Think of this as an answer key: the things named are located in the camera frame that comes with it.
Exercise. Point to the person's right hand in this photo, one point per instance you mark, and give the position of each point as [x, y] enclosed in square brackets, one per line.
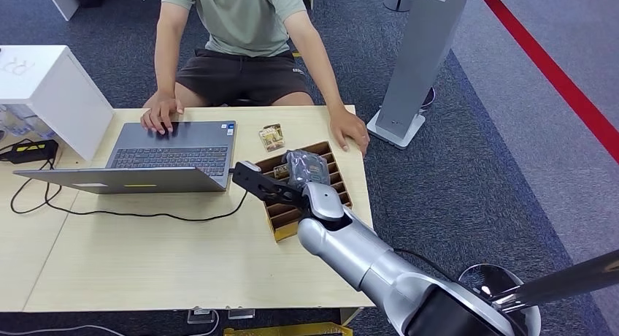
[159, 113]

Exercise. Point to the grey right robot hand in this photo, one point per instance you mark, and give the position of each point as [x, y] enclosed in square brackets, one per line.
[307, 169]

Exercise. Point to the person's left hand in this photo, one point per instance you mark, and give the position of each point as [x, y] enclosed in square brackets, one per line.
[349, 126]

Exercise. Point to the brown slotted card holder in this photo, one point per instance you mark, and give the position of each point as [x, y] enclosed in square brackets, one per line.
[285, 217]

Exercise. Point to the person's right forearm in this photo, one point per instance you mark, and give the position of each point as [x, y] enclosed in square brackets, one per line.
[167, 67]

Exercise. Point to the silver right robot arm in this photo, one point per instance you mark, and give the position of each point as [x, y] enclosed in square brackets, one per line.
[358, 249]

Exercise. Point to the person's left forearm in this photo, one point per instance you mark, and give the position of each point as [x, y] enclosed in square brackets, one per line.
[321, 72]

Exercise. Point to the person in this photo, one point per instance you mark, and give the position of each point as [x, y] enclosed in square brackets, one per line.
[242, 29]

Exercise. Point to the grey laptop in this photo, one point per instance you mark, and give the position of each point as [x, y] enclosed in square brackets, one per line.
[164, 152]

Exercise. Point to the round black base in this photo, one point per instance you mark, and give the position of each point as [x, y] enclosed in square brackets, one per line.
[429, 97]

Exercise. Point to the grey metal pillar stand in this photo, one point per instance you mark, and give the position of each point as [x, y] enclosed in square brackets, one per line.
[420, 58]

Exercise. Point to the white cabinet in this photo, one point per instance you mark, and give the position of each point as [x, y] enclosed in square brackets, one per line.
[53, 92]

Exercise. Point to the black power adapter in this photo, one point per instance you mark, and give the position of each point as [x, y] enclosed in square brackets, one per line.
[31, 151]

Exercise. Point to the clear plastic bottle pack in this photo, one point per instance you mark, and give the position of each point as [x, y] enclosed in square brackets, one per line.
[19, 121]

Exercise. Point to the white furniture leg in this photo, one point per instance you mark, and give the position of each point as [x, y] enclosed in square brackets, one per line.
[60, 0]

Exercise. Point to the clear table clamp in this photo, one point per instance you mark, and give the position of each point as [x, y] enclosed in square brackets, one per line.
[241, 313]
[200, 316]

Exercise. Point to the yellow flat object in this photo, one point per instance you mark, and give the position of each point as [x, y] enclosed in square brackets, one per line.
[290, 330]

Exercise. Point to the round chrome base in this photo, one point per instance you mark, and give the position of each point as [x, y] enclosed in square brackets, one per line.
[488, 278]

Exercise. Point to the red floor tape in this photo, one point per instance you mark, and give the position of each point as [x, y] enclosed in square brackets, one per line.
[556, 77]

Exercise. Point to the shiny metal rod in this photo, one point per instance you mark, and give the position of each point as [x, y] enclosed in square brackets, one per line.
[566, 278]

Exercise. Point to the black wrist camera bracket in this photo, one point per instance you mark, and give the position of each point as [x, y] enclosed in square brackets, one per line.
[263, 184]

